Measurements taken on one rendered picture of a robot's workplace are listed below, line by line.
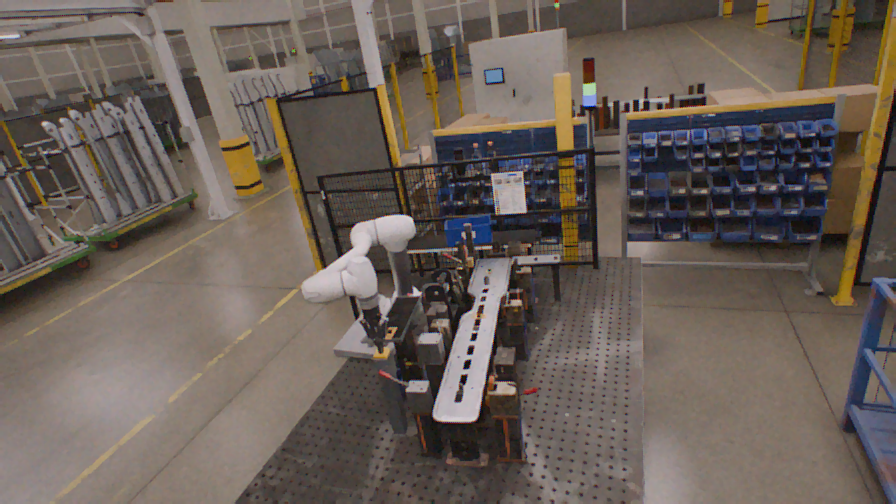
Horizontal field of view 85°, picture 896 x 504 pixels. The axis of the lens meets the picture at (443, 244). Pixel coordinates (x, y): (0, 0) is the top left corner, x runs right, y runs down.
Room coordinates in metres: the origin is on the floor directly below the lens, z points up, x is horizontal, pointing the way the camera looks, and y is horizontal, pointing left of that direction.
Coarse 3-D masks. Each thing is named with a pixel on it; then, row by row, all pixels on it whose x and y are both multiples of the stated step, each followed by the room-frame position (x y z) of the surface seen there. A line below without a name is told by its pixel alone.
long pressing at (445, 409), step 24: (480, 264) 2.72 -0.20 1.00; (504, 264) 2.66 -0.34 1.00; (480, 288) 2.42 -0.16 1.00; (504, 288) 2.38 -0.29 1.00; (456, 336) 1.99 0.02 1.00; (480, 336) 1.96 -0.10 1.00; (456, 360) 1.81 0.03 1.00; (480, 360) 1.78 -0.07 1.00; (456, 384) 1.65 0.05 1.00; (480, 384) 1.63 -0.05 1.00; (456, 408) 1.51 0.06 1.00
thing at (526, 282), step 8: (520, 272) 2.45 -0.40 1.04; (528, 272) 2.44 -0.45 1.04; (520, 280) 2.45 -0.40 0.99; (528, 280) 2.45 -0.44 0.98; (528, 288) 2.45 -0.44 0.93; (528, 296) 2.46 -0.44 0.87; (528, 304) 2.46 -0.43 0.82; (528, 312) 2.45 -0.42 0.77; (528, 320) 2.45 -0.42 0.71; (536, 320) 2.45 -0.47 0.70
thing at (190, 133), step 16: (160, 32) 8.15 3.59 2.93; (160, 48) 8.08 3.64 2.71; (160, 64) 8.10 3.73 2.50; (176, 80) 8.12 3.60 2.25; (176, 96) 8.09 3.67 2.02; (192, 112) 8.20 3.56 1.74; (192, 128) 8.10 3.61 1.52; (192, 144) 8.10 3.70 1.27; (208, 160) 8.17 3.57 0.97; (208, 176) 8.07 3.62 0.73; (208, 192) 8.12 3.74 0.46; (224, 208) 8.15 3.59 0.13
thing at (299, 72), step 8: (304, 64) 14.58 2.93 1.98; (256, 72) 14.71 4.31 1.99; (280, 72) 14.38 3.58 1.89; (288, 72) 14.27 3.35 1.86; (296, 72) 14.18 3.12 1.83; (304, 72) 14.49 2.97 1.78; (232, 80) 15.08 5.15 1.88; (288, 80) 14.30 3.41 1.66; (296, 80) 14.19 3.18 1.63; (304, 80) 14.41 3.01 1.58; (264, 88) 14.66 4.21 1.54; (272, 88) 14.55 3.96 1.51; (288, 88) 14.33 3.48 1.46; (296, 88) 14.22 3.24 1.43; (304, 88) 14.32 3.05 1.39; (296, 96) 14.25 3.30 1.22; (264, 112) 14.76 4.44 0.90; (248, 128) 15.07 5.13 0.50; (272, 136) 14.75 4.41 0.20; (256, 144) 15.06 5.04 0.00
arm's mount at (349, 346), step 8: (352, 328) 2.63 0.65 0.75; (360, 328) 2.62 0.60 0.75; (344, 336) 2.56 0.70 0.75; (352, 336) 2.55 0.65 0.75; (360, 336) 2.53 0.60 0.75; (344, 344) 2.48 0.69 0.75; (352, 344) 2.47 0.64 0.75; (360, 344) 2.45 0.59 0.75; (392, 344) 2.41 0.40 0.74; (336, 352) 2.44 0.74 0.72; (344, 352) 2.42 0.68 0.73; (352, 352) 2.40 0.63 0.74; (360, 352) 2.38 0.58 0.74; (368, 352) 2.36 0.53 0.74; (392, 352) 2.35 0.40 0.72
